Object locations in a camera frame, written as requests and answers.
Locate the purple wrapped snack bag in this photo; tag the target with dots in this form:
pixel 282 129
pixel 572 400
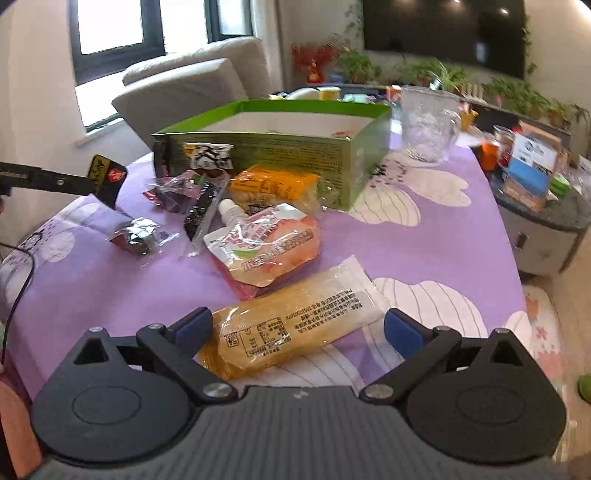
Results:
pixel 175 194

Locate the dark round side table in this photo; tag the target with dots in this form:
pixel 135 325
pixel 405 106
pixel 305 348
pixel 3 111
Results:
pixel 545 243

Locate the pink spouted jelly pouch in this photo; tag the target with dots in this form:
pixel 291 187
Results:
pixel 252 252

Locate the wall mounted black television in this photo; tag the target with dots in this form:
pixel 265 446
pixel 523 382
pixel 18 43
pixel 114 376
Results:
pixel 483 33

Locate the purple floral tablecloth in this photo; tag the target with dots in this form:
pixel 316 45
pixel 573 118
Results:
pixel 431 239

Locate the spider plant in vase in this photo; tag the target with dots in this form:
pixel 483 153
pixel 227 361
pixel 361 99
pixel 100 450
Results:
pixel 451 78

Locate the red flower decoration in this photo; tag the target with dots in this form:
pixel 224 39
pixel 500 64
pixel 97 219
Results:
pixel 311 59

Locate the blue white carton box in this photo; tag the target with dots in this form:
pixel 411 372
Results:
pixel 534 161

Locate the black white patterned snack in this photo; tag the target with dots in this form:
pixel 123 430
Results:
pixel 208 156

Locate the orange snack bag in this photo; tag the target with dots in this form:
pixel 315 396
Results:
pixel 258 188

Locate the green cardboard box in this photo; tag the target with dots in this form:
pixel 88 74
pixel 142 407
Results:
pixel 340 141

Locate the beige armchair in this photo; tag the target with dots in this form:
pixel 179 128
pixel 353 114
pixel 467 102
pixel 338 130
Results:
pixel 165 90

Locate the black candy clear wrapper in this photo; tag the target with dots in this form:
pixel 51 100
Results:
pixel 142 237

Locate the dark red spicy snack packet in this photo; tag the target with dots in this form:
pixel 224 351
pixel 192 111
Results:
pixel 107 177

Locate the yellow tin can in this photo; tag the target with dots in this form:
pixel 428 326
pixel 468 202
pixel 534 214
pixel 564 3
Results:
pixel 329 93

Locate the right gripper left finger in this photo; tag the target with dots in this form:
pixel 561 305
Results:
pixel 173 349

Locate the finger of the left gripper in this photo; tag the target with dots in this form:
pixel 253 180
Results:
pixel 34 178

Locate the clear glass mug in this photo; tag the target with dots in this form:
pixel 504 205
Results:
pixel 431 123

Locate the black stick snack wrapper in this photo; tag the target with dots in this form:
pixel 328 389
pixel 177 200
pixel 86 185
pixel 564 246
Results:
pixel 196 213

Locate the yellow long noodle packet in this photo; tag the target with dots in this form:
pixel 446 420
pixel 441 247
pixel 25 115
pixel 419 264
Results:
pixel 293 321

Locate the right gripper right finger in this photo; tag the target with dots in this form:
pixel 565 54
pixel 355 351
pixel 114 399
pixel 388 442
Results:
pixel 423 350

